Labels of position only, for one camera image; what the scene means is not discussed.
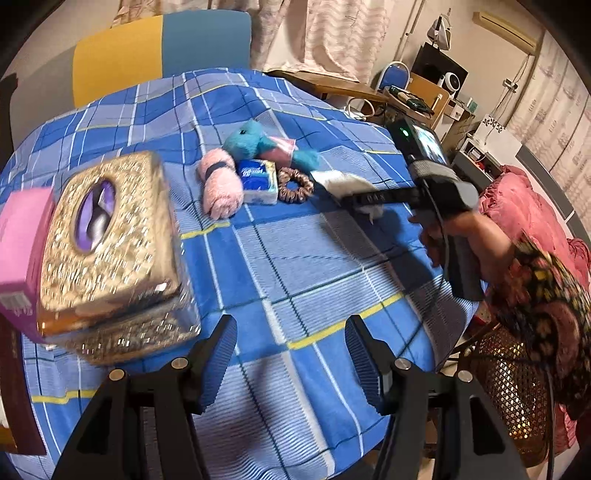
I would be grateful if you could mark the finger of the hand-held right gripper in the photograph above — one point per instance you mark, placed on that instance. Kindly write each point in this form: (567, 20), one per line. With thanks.
(352, 201)

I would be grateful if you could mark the blue plush toy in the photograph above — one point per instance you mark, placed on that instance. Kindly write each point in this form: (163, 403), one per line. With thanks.
(249, 141)

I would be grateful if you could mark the pink cardboard box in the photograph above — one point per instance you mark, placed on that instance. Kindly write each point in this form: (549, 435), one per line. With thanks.
(23, 240)

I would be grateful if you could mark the white box leaf print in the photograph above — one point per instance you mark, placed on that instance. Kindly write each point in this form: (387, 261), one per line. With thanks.
(501, 138)

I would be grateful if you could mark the pale patterned window curtain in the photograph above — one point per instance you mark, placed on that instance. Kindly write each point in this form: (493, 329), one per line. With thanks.
(563, 115)

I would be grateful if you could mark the blue plaid sheet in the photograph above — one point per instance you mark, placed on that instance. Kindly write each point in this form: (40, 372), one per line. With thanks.
(300, 258)

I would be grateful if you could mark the black device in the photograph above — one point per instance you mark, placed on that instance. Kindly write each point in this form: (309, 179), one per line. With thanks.
(411, 99)

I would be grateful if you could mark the black monitor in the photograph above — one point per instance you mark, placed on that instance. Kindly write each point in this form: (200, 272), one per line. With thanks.
(431, 69)

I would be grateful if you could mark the pink towel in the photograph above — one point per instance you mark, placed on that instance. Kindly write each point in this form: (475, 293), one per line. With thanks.
(221, 189)

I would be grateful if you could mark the blue tissue packet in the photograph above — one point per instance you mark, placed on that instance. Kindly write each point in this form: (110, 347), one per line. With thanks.
(258, 181)

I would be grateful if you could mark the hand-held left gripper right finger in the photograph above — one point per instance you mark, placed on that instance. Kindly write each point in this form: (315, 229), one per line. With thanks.
(364, 364)

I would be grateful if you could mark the ornate gold tissue box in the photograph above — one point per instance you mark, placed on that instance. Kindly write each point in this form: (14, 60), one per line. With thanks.
(111, 258)

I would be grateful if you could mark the person's right forearm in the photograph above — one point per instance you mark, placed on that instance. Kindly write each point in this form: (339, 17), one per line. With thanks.
(545, 304)

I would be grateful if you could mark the white steam iron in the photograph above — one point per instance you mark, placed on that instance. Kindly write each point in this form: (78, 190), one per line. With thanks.
(441, 30)

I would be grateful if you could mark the white waffle cloth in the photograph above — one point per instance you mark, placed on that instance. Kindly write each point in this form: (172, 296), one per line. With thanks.
(358, 186)

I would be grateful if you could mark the white stand pole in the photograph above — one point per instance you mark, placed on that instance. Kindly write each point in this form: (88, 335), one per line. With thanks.
(408, 37)

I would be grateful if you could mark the brown wooden table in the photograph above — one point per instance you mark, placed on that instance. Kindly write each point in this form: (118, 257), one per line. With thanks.
(332, 85)

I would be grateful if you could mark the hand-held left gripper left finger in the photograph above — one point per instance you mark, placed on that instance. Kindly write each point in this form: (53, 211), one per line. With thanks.
(217, 364)

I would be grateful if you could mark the brown hair scrunchie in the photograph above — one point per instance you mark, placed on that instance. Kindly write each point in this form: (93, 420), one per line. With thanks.
(282, 184)

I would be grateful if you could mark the grey appliance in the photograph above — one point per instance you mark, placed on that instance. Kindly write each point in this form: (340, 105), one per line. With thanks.
(471, 161)

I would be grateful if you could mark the person's right hand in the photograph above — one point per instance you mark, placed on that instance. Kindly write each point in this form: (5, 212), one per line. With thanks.
(485, 244)

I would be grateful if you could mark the small wooden shelf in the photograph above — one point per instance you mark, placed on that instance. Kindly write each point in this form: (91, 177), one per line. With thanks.
(459, 122)

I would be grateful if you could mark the white round fan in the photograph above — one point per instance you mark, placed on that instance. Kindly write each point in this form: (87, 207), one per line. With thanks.
(455, 84)

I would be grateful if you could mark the wooden board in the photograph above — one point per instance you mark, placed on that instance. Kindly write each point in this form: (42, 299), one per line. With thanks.
(425, 90)

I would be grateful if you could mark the beige air conditioner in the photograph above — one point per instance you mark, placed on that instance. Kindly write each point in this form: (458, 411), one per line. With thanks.
(503, 30)

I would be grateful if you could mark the grey yellow blue chair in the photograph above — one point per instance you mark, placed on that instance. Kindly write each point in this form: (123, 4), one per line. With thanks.
(120, 60)

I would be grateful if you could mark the patterned beige curtain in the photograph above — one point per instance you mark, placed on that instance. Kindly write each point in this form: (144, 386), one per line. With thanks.
(332, 37)

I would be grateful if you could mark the pink blanket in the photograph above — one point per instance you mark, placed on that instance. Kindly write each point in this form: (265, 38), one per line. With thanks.
(508, 194)

